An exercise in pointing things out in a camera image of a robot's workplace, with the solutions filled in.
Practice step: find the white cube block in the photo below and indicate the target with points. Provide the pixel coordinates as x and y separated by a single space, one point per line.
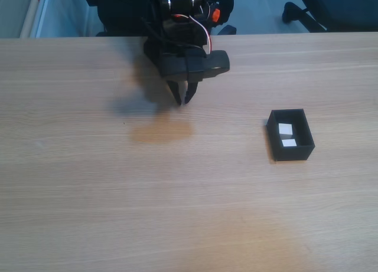
286 129
288 143

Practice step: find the black open box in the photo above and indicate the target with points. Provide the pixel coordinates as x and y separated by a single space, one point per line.
292 154

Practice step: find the black clamp with orange knob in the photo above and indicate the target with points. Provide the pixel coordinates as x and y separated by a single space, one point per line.
216 15

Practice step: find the black office chair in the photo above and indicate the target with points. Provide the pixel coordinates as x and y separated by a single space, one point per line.
118 9

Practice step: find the white panel with red mark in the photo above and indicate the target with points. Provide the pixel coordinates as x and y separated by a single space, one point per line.
35 15

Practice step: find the dark blue office chair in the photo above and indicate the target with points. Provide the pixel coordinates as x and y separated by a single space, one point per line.
339 6

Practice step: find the black oval camera box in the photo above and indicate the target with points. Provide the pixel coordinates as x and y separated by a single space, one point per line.
177 67

